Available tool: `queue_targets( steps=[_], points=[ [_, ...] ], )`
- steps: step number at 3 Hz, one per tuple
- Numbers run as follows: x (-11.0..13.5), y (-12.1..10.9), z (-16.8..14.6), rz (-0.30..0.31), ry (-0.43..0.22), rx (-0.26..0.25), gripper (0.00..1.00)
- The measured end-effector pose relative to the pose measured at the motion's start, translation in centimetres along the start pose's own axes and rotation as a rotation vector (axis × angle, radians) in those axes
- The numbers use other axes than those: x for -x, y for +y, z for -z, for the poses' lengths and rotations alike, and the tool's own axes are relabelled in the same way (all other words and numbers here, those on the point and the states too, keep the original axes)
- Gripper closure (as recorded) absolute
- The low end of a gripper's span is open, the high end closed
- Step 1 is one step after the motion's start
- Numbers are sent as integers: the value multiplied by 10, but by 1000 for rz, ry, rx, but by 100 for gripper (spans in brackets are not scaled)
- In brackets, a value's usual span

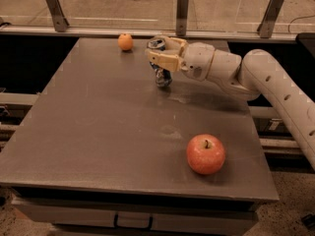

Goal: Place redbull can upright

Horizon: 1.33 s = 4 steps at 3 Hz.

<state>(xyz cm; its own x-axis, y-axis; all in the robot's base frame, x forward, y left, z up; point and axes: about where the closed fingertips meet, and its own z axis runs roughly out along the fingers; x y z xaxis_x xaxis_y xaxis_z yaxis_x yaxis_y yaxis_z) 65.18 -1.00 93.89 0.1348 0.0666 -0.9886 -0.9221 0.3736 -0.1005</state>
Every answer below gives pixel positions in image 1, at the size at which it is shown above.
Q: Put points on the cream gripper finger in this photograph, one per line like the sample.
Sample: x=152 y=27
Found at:
x=172 y=45
x=171 y=63

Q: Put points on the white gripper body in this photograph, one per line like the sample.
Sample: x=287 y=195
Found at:
x=198 y=61

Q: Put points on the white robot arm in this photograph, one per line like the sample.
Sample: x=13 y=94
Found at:
x=256 y=73

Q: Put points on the small orange fruit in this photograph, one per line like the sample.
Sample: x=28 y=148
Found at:
x=125 y=41

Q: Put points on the red apple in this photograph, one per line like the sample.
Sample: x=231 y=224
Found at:
x=205 y=154

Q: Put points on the metal railing bar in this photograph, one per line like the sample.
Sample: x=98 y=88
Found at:
x=143 y=33

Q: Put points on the middle metal bracket post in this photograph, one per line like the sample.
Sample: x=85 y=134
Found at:
x=181 y=17

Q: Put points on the metal bracket post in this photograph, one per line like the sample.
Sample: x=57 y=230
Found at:
x=266 y=27
x=181 y=17
x=59 y=21

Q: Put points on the right metal bracket post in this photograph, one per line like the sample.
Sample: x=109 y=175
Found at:
x=266 y=27

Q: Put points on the left metal bracket post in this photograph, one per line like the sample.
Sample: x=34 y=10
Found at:
x=59 y=21

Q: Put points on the grey drawer with black handle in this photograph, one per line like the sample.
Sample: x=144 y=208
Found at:
x=80 y=218

